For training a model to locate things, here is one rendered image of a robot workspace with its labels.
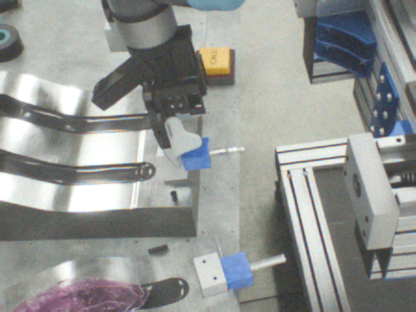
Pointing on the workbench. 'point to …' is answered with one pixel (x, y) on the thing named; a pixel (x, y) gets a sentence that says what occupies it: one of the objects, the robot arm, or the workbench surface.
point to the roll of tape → (9, 43)
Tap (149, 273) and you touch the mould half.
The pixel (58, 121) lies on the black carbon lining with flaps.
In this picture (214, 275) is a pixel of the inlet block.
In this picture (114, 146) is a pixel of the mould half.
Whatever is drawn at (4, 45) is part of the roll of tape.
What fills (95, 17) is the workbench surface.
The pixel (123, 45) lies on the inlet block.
